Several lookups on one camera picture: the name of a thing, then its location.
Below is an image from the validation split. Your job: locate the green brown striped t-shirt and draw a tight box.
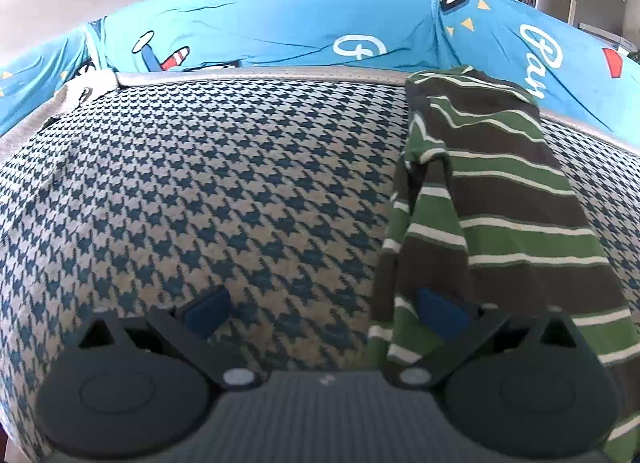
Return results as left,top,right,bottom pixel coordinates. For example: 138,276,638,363
367,64,640,463

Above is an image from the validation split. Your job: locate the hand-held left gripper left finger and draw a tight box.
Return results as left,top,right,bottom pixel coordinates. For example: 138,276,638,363
79,285,259,391

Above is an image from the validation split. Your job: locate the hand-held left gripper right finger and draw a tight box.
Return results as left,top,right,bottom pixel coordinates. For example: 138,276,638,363
395,287,601,391

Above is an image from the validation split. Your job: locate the blue printed bolster cushion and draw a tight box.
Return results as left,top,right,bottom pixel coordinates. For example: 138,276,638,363
0,0,640,140

